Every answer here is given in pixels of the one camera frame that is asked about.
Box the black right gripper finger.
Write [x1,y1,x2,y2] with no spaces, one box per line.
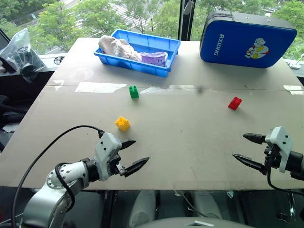
[232,153,268,176]
[242,133,267,145]

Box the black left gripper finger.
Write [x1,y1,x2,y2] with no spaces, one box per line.
[120,140,137,150]
[123,156,150,178]

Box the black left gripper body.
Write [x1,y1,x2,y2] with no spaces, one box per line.
[107,146,126,177]

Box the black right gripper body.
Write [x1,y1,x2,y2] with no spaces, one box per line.
[263,140,284,170]

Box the yellow toy brick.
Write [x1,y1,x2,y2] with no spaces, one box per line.
[114,116,131,132]

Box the red toy brick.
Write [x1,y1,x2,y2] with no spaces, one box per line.
[228,96,243,111]

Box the green toy brick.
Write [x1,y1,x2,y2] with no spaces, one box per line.
[129,85,140,99]

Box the grey robot torso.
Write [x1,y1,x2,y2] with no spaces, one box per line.
[133,216,255,228]

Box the blue plastic bin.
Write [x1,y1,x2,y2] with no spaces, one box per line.
[94,28,181,78]

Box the white suction cup holder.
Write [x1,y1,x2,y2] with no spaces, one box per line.
[287,53,304,70]

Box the purple cloth item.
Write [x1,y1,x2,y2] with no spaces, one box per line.
[140,51,169,67]

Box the white crumpled cloth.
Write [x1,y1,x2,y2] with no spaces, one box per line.
[98,35,143,62]

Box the blue cartoon print case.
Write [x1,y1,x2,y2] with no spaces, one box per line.
[199,10,298,69]

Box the clear bag with black part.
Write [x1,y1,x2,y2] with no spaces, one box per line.
[0,28,46,84]

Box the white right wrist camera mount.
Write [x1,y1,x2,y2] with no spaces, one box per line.
[265,126,294,173]

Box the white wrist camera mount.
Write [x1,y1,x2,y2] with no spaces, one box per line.
[94,132,123,182]
[265,126,294,173]

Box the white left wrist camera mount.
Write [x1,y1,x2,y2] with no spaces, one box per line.
[94,132,123,182]

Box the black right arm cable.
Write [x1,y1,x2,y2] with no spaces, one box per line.
[266,143,304,191]

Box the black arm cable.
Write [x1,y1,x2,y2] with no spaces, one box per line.
[266,143,304,191]
[11,125,105,228]

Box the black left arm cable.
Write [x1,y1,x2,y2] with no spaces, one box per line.
[11,125,105,228]

